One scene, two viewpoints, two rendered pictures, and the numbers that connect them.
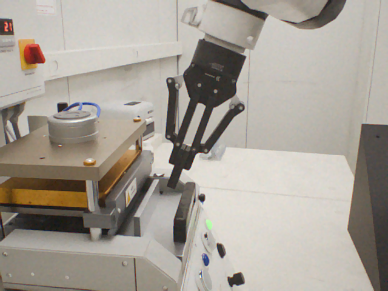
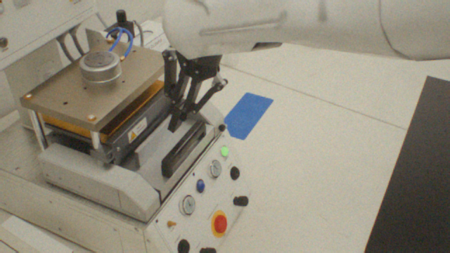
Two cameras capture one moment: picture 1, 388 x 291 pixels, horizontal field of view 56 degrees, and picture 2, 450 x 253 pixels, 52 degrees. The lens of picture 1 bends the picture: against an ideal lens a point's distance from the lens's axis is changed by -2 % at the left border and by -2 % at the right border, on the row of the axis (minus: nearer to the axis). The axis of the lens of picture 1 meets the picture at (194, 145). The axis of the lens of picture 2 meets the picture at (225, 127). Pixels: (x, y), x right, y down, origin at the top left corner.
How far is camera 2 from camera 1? 47 cm
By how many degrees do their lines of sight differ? 28
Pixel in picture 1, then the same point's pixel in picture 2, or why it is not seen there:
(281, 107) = not seen: outside the picture
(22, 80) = (71, 10)
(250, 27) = not seen: hidden behind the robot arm
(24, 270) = (55, 175)
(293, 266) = (309, 198)
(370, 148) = (422, 107)
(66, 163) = (76, 114)
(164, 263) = (140, 195)
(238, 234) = (280, 152)
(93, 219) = (95, 154)
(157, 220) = (163, 150)
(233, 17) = not seen: hidden behind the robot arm
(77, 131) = (98, 78)
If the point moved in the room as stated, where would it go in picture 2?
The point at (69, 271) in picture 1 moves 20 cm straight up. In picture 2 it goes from (81, 183) to (58, 98)
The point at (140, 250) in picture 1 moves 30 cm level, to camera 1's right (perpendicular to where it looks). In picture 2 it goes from (124, 183) to (283, 228)
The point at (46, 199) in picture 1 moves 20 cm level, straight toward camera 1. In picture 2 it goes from (72, 128) to (48, 205)
